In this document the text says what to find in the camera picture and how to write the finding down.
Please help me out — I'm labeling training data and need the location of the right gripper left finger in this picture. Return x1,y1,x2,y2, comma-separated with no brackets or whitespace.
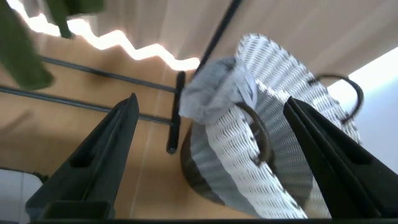
26,92,140,219

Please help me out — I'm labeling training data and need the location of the green printed shirt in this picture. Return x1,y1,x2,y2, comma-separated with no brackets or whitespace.
0,0,106,91

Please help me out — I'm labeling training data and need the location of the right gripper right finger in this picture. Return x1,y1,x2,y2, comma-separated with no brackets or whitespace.
282,95,398,219

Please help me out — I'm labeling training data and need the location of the white laundry basket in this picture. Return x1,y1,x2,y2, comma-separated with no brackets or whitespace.
180,32,364,219

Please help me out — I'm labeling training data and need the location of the black clothes rack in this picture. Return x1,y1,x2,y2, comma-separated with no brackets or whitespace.
0,0,244,156

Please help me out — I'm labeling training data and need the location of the pale grey garment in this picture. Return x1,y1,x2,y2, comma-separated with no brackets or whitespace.
178,56,259,125

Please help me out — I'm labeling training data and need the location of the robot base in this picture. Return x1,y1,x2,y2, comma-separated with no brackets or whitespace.
0,167,48,220

